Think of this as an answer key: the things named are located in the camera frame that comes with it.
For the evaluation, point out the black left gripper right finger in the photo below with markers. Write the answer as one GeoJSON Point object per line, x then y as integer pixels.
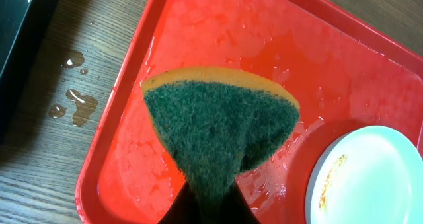
{"type": "Point", "coordinates": [235, 210]}

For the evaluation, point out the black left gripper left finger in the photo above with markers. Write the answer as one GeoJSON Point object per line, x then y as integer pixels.
{"type": "Point", "coordinates": [184, 210]}

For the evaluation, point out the orange green sponge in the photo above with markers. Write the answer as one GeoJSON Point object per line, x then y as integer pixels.
{"type": "Point", "coordinates": [217, 123]}

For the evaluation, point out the white plate top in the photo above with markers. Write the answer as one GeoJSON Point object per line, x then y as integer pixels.
{"type": "Point", "coordinates": [370, 175]}

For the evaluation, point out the red plastic tray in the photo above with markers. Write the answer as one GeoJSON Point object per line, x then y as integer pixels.
{"type": "Point", "coordinates": [344, 73]}

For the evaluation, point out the black water container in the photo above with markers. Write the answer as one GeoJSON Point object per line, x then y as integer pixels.
{"type": "Point", "coordinates": [23, 24]}

